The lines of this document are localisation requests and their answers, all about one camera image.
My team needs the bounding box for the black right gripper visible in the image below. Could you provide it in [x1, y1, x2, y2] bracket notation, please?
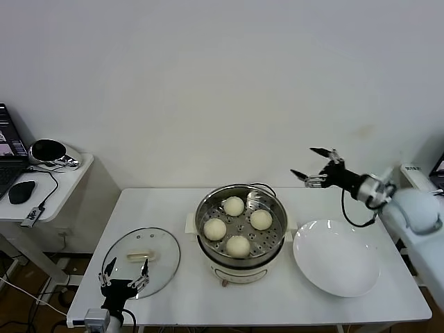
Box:
[289, 147, 364, 200]

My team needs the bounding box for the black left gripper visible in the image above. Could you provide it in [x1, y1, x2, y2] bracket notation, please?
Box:
[98, 257, 151, 315]

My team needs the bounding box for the glass lid with cream handle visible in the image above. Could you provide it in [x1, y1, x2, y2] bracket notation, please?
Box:
[101, 226, 181, 300]

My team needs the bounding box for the white steamed baozi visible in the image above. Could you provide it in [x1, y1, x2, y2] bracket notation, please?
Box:
[203, 218, 227, 242]
[222, 196, 245, 217]
[225, 234, 250, 259]
[249, 209, 273, 232]

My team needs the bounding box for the steel steamer basket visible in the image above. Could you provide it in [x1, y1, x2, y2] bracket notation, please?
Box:
[183, 183, 298, 260]

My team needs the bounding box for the white plate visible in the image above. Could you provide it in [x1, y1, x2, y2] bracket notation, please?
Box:
[292, 219, 382, 298]

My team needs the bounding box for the grey usb hub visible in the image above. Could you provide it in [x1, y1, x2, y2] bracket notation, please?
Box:
[19, 205, 46, 228]

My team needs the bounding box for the cream electric cooker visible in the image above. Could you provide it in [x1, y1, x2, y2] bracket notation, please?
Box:
[186, 221, 296, 287]

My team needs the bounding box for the open dark laptop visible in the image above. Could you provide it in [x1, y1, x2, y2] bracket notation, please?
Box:
[429, 151, 444, 190]

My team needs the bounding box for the black computer mouse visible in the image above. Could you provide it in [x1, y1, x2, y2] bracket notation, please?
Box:
[7, 180, 36, 205]

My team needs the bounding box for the chrome and black device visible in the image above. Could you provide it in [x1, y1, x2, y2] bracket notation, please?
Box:
[27, 138, 83, 171]

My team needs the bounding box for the open black laptop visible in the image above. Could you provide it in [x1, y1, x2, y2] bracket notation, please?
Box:
[0, 103, 31, 200]

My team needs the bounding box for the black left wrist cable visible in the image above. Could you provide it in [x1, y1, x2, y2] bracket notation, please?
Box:
[121, 309, 137, 329]

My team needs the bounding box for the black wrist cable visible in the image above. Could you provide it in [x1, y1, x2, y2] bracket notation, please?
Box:
[121, 309, 137, 329]
[341, 187, 379, 228]

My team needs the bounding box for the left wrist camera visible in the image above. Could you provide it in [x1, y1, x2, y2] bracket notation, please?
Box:
[84, 309, 111, 329]

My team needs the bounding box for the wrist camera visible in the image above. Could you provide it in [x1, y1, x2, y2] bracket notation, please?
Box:
[373, 173, 396, 204]
[84, 309, 111, 329]

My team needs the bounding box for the black cooker power cord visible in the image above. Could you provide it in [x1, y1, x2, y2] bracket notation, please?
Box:
[248, 181, 278, 197]

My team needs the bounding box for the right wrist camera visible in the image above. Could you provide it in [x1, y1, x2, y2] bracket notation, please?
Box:
[373, 173, 396, 204]

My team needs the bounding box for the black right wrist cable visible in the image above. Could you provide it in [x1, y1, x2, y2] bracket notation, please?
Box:
[341, 187, 379, 228]

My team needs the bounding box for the white floor cable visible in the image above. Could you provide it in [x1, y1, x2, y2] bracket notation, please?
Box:
[0, 275, 69, 317]

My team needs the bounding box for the black hub cable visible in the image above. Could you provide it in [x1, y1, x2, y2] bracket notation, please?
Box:
[26, 165, 59, 209]

